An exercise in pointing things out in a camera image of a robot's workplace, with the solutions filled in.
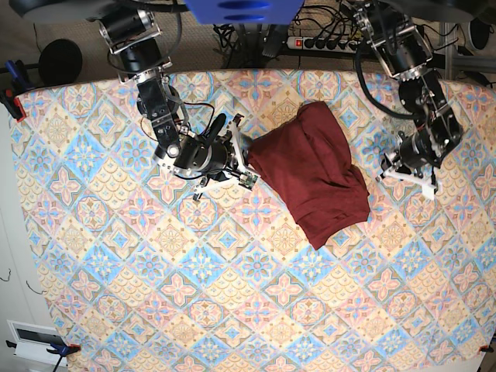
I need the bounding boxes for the patterned tile tablecloth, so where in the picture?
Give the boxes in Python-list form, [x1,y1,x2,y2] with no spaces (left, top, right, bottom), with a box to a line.
[9,71,495,371]

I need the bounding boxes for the blue orange clamp lower left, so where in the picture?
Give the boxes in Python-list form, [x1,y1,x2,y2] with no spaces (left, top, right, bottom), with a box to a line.
[5,340,81,370]

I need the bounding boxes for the black round stool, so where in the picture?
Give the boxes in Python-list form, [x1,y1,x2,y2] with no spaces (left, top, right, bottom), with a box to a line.
[38,39,83,87]

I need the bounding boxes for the white power strip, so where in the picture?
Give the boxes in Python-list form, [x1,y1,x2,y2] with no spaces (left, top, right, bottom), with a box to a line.
[286,36,360,53]

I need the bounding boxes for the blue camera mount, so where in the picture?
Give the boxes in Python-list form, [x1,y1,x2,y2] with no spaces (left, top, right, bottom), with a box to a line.
[184,0,304,25]

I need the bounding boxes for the white floor outlet box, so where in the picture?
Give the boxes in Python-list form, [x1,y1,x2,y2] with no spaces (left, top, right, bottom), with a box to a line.
[7,320,64,366]

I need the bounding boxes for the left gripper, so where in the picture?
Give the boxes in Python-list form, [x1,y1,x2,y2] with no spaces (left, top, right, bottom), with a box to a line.
[375,131,442,188]

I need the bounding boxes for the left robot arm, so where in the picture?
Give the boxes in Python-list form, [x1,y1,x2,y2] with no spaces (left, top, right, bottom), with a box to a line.
[341,1,463,200]

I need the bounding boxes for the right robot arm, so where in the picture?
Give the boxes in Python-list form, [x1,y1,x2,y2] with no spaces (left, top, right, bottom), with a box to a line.
[98,1,259,200]

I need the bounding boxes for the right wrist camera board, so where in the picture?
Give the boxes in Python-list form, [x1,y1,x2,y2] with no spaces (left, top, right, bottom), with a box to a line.
[238,171,259,191]

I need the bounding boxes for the orange clamp lower right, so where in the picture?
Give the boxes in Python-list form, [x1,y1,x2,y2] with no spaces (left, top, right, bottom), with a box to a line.
[479,345,494,353]

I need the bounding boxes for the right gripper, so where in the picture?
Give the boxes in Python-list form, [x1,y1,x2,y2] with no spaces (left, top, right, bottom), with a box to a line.
[193,113,260,202]

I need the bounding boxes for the maroon t-shirt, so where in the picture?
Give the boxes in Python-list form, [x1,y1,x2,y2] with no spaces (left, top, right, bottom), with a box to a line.
[247,102,370,250]

